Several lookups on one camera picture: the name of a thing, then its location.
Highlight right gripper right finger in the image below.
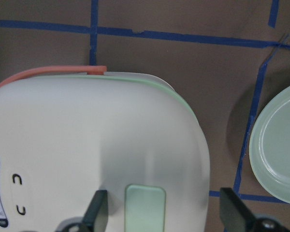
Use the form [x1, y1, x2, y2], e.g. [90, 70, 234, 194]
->
[219, 188, 256, 231]

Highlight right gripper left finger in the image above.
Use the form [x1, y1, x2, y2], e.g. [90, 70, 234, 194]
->
[82, 190, 108, 230]

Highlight white rice cooker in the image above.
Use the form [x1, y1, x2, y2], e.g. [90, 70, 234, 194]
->
[0, 67, 210, 232]

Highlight right green plate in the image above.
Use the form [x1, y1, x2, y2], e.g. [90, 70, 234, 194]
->
[249, 86, 290, 203]

